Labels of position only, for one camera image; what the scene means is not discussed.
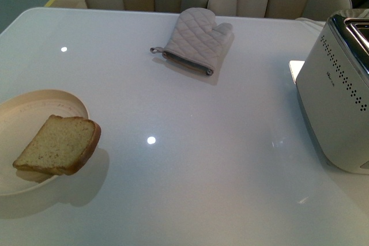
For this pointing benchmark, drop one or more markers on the slice of brown bread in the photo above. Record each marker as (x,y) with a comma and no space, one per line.
(62,146)

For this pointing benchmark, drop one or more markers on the white chrome two-slot toaster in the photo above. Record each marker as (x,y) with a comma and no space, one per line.
(333,90)

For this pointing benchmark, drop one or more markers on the grey quilted oven mitt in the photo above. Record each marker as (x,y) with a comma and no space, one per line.
(197,42)

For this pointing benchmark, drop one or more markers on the round beige plate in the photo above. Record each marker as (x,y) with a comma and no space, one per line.
(21,118)

